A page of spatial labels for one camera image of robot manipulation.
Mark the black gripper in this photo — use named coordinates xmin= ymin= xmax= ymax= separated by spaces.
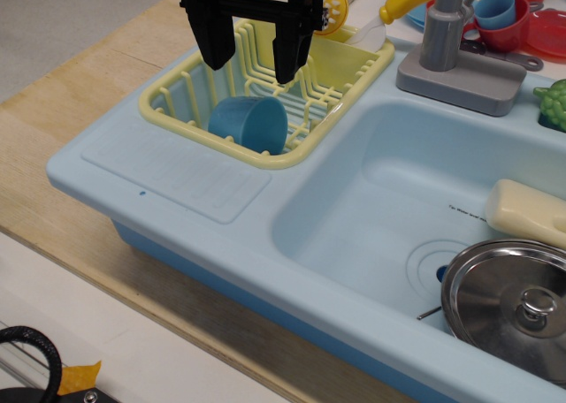
xmin=180 ymin=0 xmax=328 ymax=84

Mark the blue plastic cup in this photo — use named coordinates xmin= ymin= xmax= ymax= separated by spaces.
xmin=208 ymin=96 xmax=288 ymax=155

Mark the blue cup in red cup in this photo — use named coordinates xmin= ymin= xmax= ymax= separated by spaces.
xmin=475 ymin=0 xmax=516 ymax=30

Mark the red plastic cup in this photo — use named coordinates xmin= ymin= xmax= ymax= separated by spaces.
xmin=426 ymin=0 xmax=544 ymax=54

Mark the yellow round scrub brush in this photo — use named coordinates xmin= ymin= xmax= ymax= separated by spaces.
xmin=315 ymin=0 xmax=348 ymax=36

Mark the yellow dish rack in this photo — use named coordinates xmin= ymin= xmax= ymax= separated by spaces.
xmin=138 ymin=19 xmax=394 ymax=170

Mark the blue plastic plate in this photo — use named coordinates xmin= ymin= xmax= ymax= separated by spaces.
xmin=405 ymin=4 xmax=427 ymax=31

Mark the grey toy faucet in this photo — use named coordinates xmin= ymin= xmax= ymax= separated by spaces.
xmin=396 ymin=0 xmax=526 ymax=117

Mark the light blue toy sink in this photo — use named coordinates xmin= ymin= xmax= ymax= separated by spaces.
xmin=46 ymin=65 xmax=565 ymax=402

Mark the grey toy utensil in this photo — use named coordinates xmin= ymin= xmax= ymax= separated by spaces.
xmin=460 ymin=40 xmax=544 ymax=72

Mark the red plastic plate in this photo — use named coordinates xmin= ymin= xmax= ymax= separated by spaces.
xmin=526 ymin=10 xmax=566 ymax=58

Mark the green toy vegetable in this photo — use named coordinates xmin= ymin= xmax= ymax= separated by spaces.
xmin=532 ymin=79 xmax=566 ymax=133

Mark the cream plastic bottle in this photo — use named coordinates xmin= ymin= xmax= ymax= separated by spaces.
xmin=486 ymin=179 xmax=565 ymax=249

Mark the steel pot lid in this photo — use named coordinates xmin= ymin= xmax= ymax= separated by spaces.
xmin=441 ymin=240 xmax=565 ymax=386

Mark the yellow tape piece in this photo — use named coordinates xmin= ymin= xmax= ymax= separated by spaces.
xmin=57 ymin=361 xmax=102 ymax=396

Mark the black device with screw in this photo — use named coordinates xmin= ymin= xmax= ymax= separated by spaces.
xmin=1 ymin=387 xmax=117 ymax=403

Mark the black braided cable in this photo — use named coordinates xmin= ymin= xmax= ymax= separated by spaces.
xmin=0 ymin=325 xmax=64 ymax=403

